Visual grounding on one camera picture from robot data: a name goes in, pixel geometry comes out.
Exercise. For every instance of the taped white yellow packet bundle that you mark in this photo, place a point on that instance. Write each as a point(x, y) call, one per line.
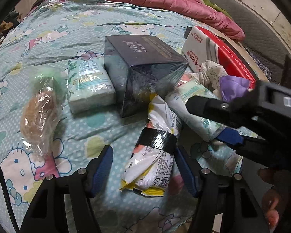
point(148, 170)

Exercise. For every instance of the pile of dark clothes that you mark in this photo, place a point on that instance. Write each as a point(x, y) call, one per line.
point(4, 26)

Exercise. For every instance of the green floral tissue pack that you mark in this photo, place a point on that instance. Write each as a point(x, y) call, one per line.
point(92, 89)

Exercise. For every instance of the tan egg sponge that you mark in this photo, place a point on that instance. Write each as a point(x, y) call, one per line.
point(38, 116)

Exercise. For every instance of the red white box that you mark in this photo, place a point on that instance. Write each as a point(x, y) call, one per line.
point(223, 51)

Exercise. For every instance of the grey quilted headboard cover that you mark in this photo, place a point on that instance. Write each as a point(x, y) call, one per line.
point(257, 24)

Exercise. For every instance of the green cloth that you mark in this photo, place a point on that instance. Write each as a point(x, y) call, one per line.
point(208, 2)

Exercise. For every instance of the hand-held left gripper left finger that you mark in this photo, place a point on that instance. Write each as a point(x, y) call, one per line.
point(102, 167)

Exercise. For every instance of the dark shiny box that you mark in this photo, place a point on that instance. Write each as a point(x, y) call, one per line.
point(140, 53)

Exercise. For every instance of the pink quilt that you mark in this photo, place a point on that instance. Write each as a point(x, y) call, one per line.
point(160, 0)

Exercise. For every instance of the green egg sponge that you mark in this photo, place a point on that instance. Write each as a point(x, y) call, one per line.
point(47, 80)

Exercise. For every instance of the cartoon cat printed blanket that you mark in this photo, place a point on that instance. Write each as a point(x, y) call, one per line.
point(63, 41)

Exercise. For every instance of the pale green tissue pack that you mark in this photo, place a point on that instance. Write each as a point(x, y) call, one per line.
point(201, 126)

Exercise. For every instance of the purple fabric piece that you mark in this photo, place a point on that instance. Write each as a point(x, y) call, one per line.
point(232, 87)

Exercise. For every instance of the dark patterned cloth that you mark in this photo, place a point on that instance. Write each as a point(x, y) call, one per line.
point(257, 60)

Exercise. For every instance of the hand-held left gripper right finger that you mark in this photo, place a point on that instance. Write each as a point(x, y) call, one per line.
point(186, 172)

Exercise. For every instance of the clear plastic bag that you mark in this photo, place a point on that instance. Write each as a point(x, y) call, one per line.
point(38, 148)

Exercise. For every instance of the white floral scrunchie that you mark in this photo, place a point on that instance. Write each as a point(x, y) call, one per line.
point(213, 72)

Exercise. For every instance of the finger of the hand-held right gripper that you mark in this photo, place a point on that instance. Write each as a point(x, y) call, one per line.
point(215, 109)
point(230, 137)

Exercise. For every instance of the person's right hand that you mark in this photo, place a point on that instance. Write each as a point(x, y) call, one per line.
point(276, 199)

